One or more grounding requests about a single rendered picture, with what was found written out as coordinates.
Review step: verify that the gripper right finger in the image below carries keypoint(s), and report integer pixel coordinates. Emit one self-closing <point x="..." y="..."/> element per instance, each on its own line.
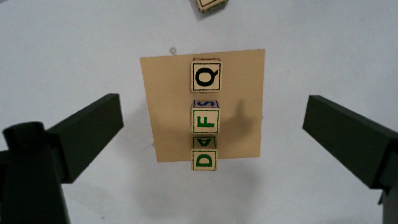
<point x="366" y="148"/>

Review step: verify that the tan square mat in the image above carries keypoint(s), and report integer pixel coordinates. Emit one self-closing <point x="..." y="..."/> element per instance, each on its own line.
<point x="167" y="82"/>

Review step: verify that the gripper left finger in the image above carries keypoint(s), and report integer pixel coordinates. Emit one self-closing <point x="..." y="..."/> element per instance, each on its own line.
<point x="38" y="161"/>

